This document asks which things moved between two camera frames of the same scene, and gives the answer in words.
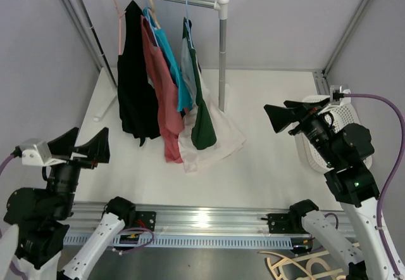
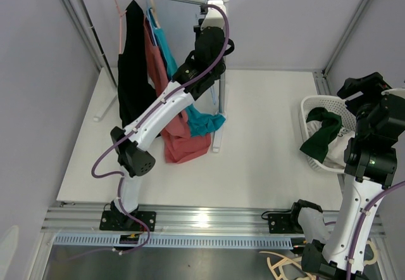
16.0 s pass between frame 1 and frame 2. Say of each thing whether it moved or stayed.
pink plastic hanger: stayed
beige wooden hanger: stayed
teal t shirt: moved
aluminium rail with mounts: stayed
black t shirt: stayed
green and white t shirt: moved
